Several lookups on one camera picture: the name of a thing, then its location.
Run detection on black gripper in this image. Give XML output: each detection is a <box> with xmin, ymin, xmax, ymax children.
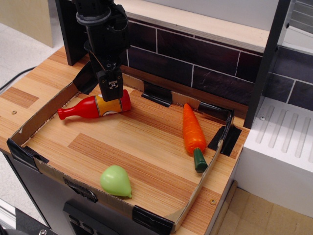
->
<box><xmin>83</xmin><ymin>4</ymin><xmax>130</xmax><ymax>102</ymax></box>

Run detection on red toy hot sauce bottle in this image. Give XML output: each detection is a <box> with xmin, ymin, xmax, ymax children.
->
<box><xmin>57</xmin><ymin>90</ymin><xmax>131</xmax><ymax>120</ymax></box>

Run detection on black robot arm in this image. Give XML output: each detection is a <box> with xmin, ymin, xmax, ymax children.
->
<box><xmin>74</xmin><ymin>0</ymin><xmax>130</xmax><ymax>101</ymax></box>

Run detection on cardboard fence with black tape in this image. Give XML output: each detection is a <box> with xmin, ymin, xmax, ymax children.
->
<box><xmin>0</xmin><ymin>60</ymin><xmax>249</xmax><ymax>235</ymax></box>

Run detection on black left side panel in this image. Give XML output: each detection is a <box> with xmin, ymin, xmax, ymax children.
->
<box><xmin>55</xmin><ymin>0</ymin><xmax>88</xmax><ymax>66</ymax></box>

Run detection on light wooden shelf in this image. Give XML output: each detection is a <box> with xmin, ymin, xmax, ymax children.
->
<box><xmin>115</xmin><ymin>0</ymin><xmax>269</xmax><ymax>52</ymax></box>

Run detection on green toy pear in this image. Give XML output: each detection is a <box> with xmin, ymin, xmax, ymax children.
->
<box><xmin>100</xmin><ymin>165</ymin><xmax>132</xmax><ymax>198</ymax></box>

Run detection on orange toy carrot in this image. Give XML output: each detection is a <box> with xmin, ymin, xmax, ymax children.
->
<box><xmin>182</xmin><ymin>103</ymin><xmax>208</xmax><ymax>173</ymax></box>

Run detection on black toy oven front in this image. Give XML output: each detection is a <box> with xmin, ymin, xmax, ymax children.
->
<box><xmin>63</xmin><ymin>201</ymin><xmax>119</xmax><ymax>235</ymax></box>

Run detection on white toy sink drainboard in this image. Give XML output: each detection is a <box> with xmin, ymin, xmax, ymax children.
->
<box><xmin>235</xmin><ymin>98</ymin><xmax>313</xmax><ymax>217</ymax></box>

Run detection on black cable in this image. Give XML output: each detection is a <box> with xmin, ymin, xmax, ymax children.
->
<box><xmin>0</xmin><ymin>66</ymin><xmax>36</xmax><ymax>91</ymax></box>

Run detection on black vertical post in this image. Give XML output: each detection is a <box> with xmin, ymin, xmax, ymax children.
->
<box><xmin>244</xmin><ymin>0</ymin><xmax>295</xmax><ymax>129</ymax></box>

